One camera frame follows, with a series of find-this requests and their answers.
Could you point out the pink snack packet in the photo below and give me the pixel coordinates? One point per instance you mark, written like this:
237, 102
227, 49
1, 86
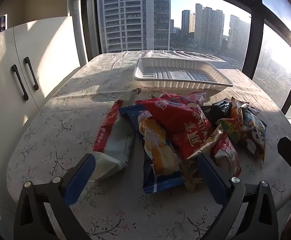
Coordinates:
198, 97

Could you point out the black snack bag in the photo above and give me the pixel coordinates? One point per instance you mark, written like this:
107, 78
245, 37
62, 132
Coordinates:
218, 110

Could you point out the red white snack bag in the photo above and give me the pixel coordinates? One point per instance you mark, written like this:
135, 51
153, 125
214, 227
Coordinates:
113, 143

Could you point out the large red snack bag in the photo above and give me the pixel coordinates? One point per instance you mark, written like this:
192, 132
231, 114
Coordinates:
183, 120

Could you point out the gold red pie packet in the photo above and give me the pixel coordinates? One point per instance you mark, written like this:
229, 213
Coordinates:
220, 149

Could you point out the orange snack packet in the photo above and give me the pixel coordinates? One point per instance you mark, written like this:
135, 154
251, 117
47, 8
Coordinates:
233, 125

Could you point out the white cabinet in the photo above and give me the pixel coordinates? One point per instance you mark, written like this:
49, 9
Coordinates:
50, 45

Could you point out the white plastic tray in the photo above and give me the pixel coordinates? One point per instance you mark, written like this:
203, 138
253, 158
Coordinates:
158, 72

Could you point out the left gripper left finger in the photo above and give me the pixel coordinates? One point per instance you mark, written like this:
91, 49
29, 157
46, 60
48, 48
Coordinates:
76, 178

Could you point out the blue bread snack packet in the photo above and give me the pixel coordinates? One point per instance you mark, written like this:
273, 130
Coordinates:
160, 169

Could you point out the blue panda chips bag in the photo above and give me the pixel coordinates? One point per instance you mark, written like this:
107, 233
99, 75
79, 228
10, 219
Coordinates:
253, 134

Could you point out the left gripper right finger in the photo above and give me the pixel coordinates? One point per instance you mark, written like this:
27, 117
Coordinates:
216, 179

